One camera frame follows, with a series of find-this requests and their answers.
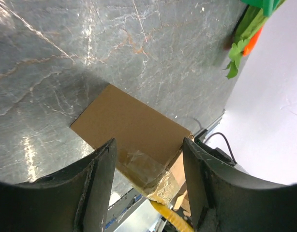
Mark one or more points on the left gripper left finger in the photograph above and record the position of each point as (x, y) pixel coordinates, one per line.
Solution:
(72, 199)

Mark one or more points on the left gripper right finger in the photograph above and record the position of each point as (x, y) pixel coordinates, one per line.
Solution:
(223, 198)

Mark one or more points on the yellow utility knife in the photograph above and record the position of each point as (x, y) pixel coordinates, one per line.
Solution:
(178, 222)

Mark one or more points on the brown cardboard express box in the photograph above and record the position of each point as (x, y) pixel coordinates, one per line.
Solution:
(149, 144)

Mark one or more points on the orange carrot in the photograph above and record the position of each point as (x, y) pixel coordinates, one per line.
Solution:
(250, 46)

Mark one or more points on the green leafy lettuce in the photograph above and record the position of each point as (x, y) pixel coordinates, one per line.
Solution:
(253, 19)

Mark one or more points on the green plastic tray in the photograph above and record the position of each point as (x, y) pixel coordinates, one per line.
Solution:
(267, 7)

